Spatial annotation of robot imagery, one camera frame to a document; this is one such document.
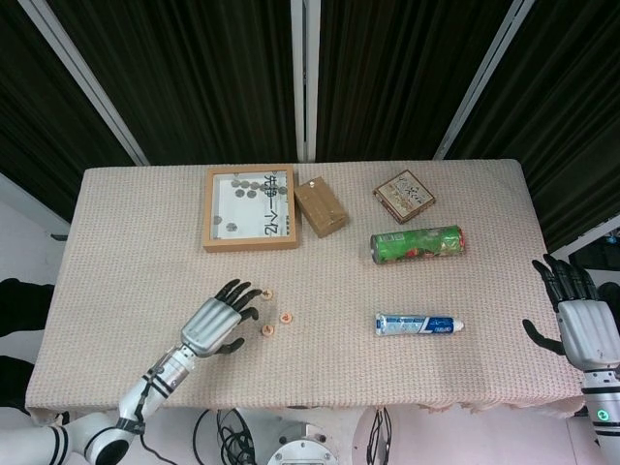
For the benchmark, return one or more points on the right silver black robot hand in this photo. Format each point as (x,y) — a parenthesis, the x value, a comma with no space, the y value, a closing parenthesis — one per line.
(588,339)

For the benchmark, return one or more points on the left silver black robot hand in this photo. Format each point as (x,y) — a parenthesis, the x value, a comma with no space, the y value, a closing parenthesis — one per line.
(213,324)

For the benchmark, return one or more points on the wooden chess piece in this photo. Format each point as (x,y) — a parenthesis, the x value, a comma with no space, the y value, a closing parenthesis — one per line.
(286,318)
(268,294)
(268,330)

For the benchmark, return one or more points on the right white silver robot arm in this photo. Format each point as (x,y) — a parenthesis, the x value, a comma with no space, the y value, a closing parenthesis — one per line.
(603,416)

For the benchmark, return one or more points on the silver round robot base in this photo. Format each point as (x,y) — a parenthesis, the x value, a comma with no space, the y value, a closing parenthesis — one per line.
(302,450)

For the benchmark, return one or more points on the black background equipment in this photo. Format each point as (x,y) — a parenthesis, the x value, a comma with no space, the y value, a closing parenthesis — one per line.
(605,257)

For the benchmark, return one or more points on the brown cardboard box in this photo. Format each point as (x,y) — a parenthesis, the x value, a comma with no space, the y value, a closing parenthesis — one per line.
(319,208)

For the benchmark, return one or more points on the small black object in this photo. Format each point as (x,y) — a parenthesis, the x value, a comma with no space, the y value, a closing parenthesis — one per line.
(59,237)

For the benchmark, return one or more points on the blue white toothpaste tube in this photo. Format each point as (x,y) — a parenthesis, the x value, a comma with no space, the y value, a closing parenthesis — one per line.
(412,324)

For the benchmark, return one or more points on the pink woven tablecloth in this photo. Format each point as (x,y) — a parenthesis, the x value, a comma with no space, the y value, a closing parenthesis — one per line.
(387,368)

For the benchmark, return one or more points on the black trousered person leg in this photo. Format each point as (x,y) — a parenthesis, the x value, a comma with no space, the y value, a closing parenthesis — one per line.
(21,307)
(14,382)

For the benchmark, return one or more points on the green chips can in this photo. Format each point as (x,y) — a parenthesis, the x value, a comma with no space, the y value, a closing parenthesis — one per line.
(416,244)

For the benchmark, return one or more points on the black curtain panel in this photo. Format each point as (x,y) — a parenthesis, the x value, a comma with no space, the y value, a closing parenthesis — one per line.
(397,72)
(194,72)
(581,121)
(29,97)

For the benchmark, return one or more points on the brown printed flat box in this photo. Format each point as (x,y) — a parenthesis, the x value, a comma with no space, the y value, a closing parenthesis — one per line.
(402,194)

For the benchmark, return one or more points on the wooden shadow box frame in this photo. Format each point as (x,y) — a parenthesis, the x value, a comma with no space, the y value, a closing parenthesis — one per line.
(252,244)

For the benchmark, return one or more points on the white metal frame post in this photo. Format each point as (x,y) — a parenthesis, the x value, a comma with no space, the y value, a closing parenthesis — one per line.
(304,72)
(484,72)
(80,72)

